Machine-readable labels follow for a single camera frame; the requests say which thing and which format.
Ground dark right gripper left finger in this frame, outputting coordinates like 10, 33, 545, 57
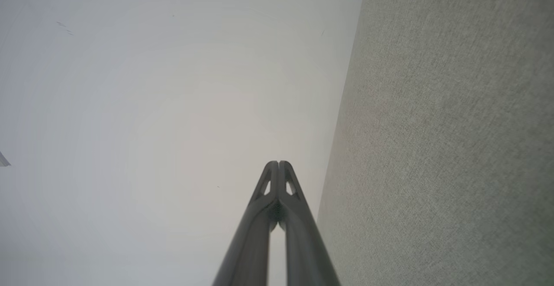
212, 161, 280, 286

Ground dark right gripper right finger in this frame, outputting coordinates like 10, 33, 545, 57
278, 161, 341, 286

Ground grey fabric sofa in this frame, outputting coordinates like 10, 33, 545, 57
317, 0, 554, 286

